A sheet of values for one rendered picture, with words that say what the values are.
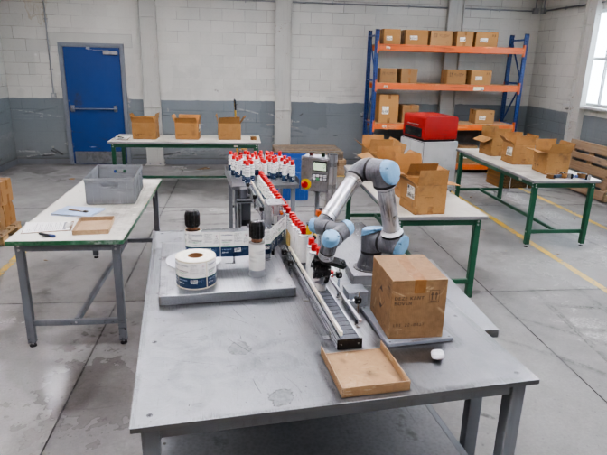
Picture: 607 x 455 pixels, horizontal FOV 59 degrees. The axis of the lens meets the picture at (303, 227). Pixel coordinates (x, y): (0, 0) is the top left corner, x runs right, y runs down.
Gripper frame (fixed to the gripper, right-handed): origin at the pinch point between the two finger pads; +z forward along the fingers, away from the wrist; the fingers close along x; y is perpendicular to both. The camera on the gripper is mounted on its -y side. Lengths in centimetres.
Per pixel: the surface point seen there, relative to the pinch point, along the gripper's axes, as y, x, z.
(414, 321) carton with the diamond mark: -28, 40, -22
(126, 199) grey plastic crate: 109, -182, 116
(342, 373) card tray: 9, 60, -23
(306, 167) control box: -1, -64, -18
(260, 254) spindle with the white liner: 27.1, -25.6, 6.4
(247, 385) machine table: 45, 60, -22
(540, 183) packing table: -320, -225, 152
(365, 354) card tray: -4, 50, -17
